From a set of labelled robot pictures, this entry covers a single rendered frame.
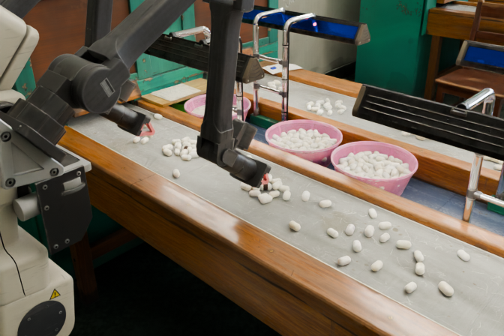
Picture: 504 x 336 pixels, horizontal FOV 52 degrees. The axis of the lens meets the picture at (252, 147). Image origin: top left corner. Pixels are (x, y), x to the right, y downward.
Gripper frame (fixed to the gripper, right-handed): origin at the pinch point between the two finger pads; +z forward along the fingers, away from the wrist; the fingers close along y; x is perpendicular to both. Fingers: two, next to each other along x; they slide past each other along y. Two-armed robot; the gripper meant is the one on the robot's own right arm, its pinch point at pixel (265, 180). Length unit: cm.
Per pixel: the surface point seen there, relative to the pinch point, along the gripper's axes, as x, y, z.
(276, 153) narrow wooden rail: -10.6, 15.9, 20.0
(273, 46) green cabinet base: -70, 92, 79
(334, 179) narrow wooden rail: -9.5, -8.1, 19.0
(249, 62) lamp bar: -27.5, 14.7, -11.3
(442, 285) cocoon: 5, -52, 4
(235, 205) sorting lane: 9.8, 6.0, 0.2
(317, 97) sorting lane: -46, 42, 64
